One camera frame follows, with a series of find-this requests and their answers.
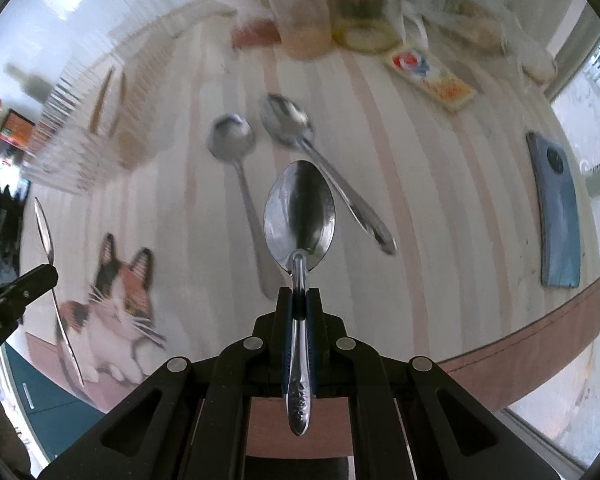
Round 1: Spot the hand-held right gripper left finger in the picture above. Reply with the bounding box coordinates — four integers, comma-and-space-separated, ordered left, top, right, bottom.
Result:
40, 287, 301, 480

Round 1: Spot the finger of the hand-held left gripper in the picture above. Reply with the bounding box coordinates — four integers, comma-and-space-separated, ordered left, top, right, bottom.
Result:
0, 263, 60, 357

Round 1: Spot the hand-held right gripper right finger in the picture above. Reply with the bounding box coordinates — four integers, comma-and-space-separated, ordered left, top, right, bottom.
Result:
300, 287, 588, 480

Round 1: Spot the steel spoon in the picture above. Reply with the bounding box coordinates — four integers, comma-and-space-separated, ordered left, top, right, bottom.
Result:
33, 196, 86, 388
258, 92, 398, 256
263, 160, 337, 437
207, 114, 281, 301

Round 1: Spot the clear plastic utensil rack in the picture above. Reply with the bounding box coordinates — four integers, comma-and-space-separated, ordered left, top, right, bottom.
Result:
22, 0, 238, 196

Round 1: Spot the bunch of wooden chopsticks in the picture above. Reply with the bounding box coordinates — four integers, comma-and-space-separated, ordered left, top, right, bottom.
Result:
87, 35, 178, 171

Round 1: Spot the teal cabinet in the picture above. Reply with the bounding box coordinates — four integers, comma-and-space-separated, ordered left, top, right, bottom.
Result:
0, 345, 106, 463

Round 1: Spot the striped cat print tablecloth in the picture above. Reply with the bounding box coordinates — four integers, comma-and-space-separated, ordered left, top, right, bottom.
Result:
17, 0, 600, 461

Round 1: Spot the blue smartphone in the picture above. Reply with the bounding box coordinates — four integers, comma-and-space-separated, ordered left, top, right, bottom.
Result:
525, 130, 582, 289

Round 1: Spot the white orange small packet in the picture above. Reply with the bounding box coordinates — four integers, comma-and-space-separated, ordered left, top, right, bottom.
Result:
385, 45, 478, 113

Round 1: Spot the brown lid clear jar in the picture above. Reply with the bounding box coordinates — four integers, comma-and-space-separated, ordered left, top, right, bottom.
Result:
256, 0, 333, 59

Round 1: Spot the clear plastic bag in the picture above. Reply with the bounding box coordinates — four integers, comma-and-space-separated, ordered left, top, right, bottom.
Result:
395, 0, 561, 86

